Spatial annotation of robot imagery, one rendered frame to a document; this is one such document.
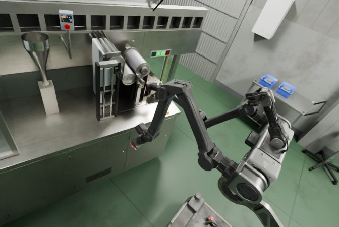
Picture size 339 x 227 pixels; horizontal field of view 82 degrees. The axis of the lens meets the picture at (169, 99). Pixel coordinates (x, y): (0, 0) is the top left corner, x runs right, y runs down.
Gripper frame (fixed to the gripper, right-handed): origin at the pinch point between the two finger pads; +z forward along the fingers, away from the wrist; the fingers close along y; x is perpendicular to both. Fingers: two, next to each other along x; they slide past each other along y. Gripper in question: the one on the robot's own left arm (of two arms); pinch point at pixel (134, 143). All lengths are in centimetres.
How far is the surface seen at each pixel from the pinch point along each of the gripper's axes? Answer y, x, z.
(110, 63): -9, -54, -14
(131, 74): -36, -47, 8
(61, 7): -6, -106, -7
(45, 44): 18, -81, -8
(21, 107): 35, -69, 56
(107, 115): -8.7, -29.2, 30.8
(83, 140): 18.1, -20.7, 28.6
